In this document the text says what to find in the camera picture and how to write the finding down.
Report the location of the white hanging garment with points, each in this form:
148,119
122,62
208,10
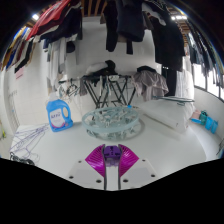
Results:
56,63

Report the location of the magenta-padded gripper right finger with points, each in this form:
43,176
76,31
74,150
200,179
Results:
128,160

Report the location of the black folding drying rack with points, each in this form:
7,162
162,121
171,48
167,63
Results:
105,88

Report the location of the blue detergent bottle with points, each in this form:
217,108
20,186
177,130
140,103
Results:
59,116

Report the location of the white peg hanger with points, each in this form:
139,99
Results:
68,90

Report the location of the dark hanging clothes row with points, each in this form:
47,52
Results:
166,40

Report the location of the white and black garment pile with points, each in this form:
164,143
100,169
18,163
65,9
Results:
100,68

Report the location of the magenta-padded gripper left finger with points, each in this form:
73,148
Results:
96,160

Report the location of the teal bottles group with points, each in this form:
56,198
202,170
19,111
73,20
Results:
206,120

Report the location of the grey garment on rack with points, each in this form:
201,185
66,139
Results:
150,83

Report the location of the colourful hanging clothes row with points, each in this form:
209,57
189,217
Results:
18,50

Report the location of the red hanging jersey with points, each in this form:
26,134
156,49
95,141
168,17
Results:
50,16

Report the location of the white pillow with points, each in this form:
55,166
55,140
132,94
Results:
170,113

